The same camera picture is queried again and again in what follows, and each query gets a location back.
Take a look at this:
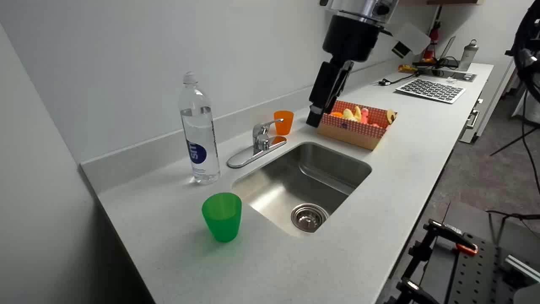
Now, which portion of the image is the chrome tap spout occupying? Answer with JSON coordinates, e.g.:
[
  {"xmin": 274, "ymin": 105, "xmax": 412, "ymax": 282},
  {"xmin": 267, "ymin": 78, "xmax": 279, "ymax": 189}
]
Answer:
[{"xmin": 225, "ymin": 142, "xmax": 267, "ymax": 171}]

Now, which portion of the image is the aluminium rail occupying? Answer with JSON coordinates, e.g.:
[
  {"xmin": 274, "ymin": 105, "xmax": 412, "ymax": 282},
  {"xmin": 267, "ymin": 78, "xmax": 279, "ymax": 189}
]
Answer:
[{"xmin": 503, "ymin": 253, "xmax": 540, "ymax": 284}]

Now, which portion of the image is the grey drink bottle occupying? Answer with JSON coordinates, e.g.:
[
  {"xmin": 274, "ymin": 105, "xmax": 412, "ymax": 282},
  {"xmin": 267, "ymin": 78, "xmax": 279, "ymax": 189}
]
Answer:
[{"xmin": 458, "ymin": 37, "xmax": 481, "ymax": 73}]

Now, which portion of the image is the yellow hand tool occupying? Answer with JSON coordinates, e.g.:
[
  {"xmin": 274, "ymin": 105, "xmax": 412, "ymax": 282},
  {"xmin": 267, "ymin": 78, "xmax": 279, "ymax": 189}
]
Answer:
[{"xmin": 397, "ymin": 63, "xmax": 422, "ymax": 76}]

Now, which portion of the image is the basket of orange items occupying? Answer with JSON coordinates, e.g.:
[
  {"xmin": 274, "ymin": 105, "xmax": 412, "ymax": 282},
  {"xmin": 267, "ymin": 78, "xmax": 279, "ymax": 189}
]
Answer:
[{"xmin": 314, "ymin": 100, "xmax": 397, "ymax": 152}]

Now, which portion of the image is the orange plastic cup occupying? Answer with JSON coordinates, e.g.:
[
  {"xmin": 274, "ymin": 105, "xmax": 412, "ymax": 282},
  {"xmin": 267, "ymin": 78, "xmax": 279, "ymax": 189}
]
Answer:
[{"xmin": 272, "ymin": 110, "xmax": 296, "ymax": 137}]

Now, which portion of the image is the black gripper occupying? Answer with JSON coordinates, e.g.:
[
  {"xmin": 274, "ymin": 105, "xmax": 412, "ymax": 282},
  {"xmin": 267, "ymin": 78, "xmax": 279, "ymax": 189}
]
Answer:
[{"xmin": 306, "ymin": 57, "xmax": 356, "ymax": 130}]

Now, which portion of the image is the black clamp with orange grip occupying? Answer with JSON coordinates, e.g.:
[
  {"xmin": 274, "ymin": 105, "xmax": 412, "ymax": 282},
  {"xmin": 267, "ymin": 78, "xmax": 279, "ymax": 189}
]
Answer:
[{"xmin": 422, "ymin": 218, "xmax": 481, "ymax": 258}]

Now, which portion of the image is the yellow toy food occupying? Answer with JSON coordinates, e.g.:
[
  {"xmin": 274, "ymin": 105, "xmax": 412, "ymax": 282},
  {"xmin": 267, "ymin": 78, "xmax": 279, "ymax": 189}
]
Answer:
[{"xmin": 341, "ymin": 105, "xmax": 365, "ymax": 123}]

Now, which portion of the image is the chrome tap base with lever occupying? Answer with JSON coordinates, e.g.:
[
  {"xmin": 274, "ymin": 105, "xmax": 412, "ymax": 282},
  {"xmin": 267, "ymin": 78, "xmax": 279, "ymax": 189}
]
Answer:
[{"xmin": 250, "ymin": 117, "xmax": 289, "ymax": 157}]

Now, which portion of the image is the black tripod stand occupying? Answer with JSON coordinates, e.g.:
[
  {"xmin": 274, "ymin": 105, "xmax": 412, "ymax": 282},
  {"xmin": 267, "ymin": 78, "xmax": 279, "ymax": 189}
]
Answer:
[{"xmin": 488, "ymin": 90, "xmax": 540, "ymax": 196}]

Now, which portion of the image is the green plastic cup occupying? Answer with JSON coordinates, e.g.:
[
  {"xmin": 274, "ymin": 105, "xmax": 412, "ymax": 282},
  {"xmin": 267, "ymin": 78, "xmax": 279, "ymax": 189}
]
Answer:
[{"xmin": 201, "ymin": 191, "xmax": 243, "ymax": 245}]

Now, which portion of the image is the stainless steel sink basin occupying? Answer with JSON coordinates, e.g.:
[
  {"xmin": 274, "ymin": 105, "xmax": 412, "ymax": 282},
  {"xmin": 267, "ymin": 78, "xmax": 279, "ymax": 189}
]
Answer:
[{"xmin": 230, "ymin": 140, "xmax": 375, "ymax": 238}]

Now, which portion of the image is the metal sink drain strainer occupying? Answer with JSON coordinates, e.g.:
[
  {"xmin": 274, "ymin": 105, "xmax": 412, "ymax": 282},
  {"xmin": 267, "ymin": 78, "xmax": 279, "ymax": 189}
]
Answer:
[{"xmin": 289, "ymin": 201, "xmax": 331, "ymax": 233}]

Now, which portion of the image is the black perforated board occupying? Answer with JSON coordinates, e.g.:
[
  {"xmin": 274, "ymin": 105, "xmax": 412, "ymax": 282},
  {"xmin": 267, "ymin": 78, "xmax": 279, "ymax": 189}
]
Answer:
[{"xmin": 444, "ymin": 242, "xmax": 540, "ymax": 304}]

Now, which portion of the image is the red hand tool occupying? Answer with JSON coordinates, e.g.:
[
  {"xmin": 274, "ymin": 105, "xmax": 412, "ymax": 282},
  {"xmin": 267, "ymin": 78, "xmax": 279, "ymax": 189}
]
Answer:
[{"xmin": 422, "ymin": 5, "xmax": 444, "ymax": 64}]

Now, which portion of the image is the clear plastic water bottle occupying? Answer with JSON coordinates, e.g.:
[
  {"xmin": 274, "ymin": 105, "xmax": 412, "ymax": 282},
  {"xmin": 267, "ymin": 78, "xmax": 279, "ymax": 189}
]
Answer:
[{"xmin": 177, "ymin": 71, "xmax": 223, "ymax": 186}]

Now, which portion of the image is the silver keyboard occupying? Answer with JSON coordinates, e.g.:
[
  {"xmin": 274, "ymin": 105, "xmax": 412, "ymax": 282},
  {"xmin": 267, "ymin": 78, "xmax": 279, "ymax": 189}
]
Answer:
[{"xmin": 395, "ymin": 76, "xmax": 468, "ymax": 106}]

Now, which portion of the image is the thin black floor cable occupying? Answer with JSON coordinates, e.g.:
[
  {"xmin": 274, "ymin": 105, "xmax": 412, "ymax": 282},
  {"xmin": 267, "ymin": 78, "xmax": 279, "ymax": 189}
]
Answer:
[{"xmin": 486, "ymin": 208, "xmax": 540, "ymax": 243}]

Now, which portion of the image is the black device base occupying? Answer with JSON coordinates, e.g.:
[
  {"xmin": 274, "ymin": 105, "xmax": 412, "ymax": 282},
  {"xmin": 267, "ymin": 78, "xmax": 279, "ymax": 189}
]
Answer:
[{"xmin": 412, "ymin": 56, "xmax": 478, "ymax": 83}]

